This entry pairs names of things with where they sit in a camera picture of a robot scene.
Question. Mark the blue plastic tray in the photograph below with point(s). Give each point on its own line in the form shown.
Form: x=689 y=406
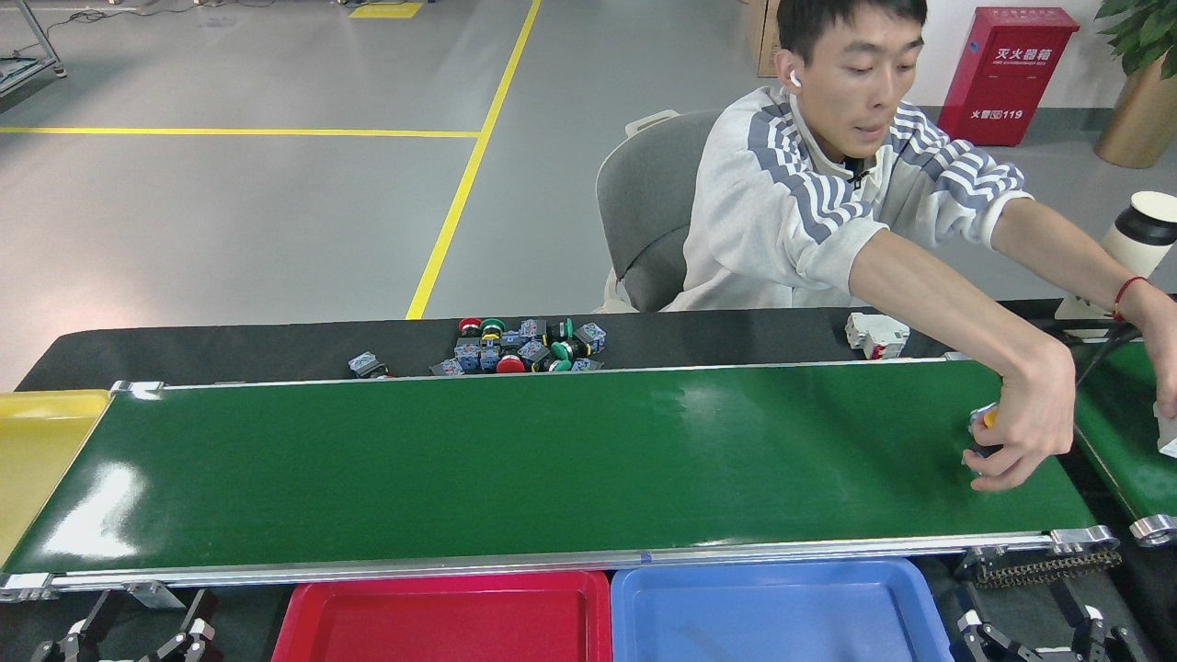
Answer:
x=782 y=616

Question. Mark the brown cardboard box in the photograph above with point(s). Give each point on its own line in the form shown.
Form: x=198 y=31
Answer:
x=761 y=37

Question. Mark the person's left hand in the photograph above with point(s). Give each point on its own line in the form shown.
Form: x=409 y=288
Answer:
x=1160 y=340

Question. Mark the green conveyor belt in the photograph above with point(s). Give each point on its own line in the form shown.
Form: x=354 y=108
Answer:
x=1122 y=432
x=460 y=460

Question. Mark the person's left forearm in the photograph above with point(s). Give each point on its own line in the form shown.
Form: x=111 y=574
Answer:
x=1057 y=257

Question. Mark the yellow plastic tray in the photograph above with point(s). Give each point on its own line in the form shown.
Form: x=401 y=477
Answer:
x=37 y=460

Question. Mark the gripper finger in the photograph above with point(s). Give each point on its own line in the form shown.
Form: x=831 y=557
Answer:
x=69 y=644
x=1099 y=644
x=193 y=639
x=979 y=644

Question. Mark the person's right hand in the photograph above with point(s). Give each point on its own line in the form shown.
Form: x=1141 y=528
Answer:
x=1034 y=423

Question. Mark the green potted plant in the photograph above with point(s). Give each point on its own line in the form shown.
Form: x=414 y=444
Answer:
x=1145 y=28

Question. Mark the black table cover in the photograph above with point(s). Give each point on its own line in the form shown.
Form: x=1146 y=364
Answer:
x=276 y=349

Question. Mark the silver metal rack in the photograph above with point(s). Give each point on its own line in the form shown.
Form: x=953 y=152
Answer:
x=28 y=66

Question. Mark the gold plant pot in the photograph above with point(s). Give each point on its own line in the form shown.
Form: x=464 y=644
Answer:
x=1140 y=119

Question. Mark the blue block push button switch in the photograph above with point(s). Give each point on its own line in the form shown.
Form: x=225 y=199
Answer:
x=988 y=419

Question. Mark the black metal bracket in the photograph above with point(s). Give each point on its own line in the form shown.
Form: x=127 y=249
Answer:
x=1103 y=354

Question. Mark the red fire extinguisher cabinet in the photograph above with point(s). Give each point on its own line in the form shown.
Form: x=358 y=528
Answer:
x=1002 y=83

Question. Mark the red plastic tray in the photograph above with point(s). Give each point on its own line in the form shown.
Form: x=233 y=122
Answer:
x=441 y=625

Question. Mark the person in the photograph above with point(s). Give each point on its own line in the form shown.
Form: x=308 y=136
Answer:
x=772 y=211

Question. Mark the grey office chair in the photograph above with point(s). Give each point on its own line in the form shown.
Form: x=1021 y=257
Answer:
x=644 y=202

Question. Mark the person's right forearm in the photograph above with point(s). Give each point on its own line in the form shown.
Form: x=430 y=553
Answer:
x=947 y=303

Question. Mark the white bottle black lid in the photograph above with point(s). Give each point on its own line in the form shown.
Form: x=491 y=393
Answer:
x=1145 y=244

